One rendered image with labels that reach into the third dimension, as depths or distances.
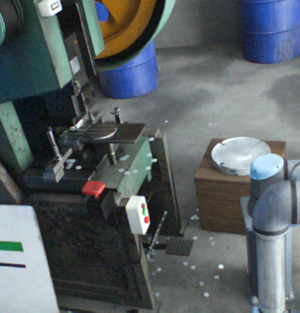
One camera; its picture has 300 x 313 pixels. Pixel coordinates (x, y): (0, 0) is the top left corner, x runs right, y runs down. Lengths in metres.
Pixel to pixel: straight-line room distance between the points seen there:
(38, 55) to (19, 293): 1.12
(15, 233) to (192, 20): 3.60
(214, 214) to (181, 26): 3.16
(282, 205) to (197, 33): 3.97
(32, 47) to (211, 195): 1.14
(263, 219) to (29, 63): 0.89
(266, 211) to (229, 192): 0.93
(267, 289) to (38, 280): 1.06
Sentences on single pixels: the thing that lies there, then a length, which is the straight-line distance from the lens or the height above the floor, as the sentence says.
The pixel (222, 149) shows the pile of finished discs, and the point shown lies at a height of 0.39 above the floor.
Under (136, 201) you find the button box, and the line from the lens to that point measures 1.51.
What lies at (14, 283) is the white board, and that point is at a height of 0.20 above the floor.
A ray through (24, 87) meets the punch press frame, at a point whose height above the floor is 1.07.
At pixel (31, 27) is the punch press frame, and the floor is 1.27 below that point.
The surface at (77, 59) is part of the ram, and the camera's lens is 1.63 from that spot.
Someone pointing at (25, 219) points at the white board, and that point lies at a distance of 1.79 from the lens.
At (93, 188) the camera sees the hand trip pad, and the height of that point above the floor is 0.76.
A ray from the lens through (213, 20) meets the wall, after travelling 4.86.
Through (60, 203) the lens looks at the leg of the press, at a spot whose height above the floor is 0.61.
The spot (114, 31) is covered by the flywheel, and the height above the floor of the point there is 1.08.
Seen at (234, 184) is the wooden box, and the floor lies 0.33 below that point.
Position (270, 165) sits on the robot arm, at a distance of 1.52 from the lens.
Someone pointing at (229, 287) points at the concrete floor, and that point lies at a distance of 2.00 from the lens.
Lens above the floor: 1.55
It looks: 32 degrees down
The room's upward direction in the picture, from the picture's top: 11 degrees counter-clockwise
